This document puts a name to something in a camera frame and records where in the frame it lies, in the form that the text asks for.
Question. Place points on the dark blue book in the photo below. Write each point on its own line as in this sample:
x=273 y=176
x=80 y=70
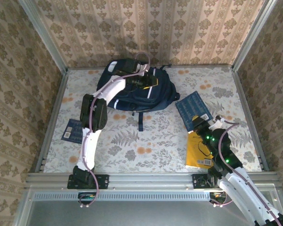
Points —
x=191 y=106
x=72 y=131

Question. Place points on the navy blue backpack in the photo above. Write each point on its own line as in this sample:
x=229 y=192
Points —
x=160 y=99

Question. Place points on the yellow book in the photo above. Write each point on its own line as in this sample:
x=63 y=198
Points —
x=195 y=160

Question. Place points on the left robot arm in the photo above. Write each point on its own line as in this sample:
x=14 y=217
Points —
x=88 y=146

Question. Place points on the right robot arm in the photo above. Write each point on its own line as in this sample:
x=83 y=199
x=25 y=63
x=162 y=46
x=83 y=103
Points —
x=238 y=190

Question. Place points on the floral table cloth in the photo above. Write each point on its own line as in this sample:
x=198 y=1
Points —
x=155 y=146

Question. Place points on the grey metal panel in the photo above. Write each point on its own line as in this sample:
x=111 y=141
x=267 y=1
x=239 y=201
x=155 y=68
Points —
x=143 y=214

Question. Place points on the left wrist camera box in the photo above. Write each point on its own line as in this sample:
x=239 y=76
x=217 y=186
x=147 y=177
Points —
x=143 y=69

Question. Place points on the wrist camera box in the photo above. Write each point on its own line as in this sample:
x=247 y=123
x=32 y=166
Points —
x=220 y=118
x=143 y=69

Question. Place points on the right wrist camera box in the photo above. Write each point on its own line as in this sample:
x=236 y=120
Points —
x=220 y=118

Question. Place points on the aluminium side rail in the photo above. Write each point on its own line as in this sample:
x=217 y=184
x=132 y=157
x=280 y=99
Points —
x=248 y=113
x=53 y=117

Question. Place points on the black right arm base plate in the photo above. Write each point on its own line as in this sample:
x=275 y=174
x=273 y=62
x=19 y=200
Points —
x=199 y=181

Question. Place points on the aluminium rear rail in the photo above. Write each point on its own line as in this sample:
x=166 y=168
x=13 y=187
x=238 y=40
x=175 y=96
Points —
x=85 y=68

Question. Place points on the aluminium frame rail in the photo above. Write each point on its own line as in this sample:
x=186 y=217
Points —
x=151 y=180

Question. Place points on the aluminium frame post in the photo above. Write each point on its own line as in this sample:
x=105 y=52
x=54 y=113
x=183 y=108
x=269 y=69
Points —
x=252 y=35
x=46 y=35

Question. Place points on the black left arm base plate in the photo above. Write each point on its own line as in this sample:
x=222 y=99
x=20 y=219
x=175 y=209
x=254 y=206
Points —
x=103 y=181

